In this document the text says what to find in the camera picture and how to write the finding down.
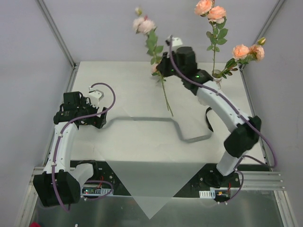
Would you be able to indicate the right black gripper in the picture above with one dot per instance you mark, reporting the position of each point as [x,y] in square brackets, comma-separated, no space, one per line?
[163,67]

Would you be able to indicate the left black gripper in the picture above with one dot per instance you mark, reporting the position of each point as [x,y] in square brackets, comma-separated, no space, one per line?
[99,118]

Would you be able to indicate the pink rose stem two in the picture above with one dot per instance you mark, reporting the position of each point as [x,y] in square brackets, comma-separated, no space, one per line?
[147,27]

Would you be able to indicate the white wrapping paper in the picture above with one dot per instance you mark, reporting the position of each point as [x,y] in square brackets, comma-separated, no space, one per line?
[153,156]

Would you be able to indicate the pink rose stem one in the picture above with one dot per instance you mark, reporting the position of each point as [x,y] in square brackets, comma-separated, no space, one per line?
[216,17]

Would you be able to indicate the pink rose stem four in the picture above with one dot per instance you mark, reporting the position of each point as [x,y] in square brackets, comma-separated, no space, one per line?
[242,55]

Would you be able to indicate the black gold-lettered ribbon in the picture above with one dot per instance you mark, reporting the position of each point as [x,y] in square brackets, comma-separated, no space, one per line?
[208,118]

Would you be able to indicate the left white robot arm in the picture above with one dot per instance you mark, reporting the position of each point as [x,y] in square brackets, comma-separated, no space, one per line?
[58,184]

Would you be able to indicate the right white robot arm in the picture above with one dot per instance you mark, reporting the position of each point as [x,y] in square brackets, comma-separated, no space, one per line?
[244,129]

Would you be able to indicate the red object at bottom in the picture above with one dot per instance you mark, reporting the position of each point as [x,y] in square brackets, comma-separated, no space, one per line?
[34,224]

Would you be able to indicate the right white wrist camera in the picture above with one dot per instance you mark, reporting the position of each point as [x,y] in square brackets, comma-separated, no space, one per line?
[175,42]

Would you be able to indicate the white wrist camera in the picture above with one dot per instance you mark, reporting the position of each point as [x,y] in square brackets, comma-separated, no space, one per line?
[175,42]
[95,96]

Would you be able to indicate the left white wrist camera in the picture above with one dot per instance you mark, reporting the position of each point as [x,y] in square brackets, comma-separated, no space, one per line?
[95,96]

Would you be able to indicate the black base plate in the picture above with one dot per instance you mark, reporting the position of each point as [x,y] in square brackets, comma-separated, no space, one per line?
[143,180]

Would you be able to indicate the right aluminium frame post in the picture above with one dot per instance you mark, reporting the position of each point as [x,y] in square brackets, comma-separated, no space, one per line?
[273,14]

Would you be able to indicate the aluminium frame post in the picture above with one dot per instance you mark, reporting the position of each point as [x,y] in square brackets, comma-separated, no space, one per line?
[273,14]
[54,29]

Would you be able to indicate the left aluminium frame post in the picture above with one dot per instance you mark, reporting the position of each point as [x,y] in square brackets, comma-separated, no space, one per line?
[54,29]

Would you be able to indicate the aluminium front rail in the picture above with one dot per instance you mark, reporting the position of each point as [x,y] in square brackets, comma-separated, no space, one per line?
[254,180]

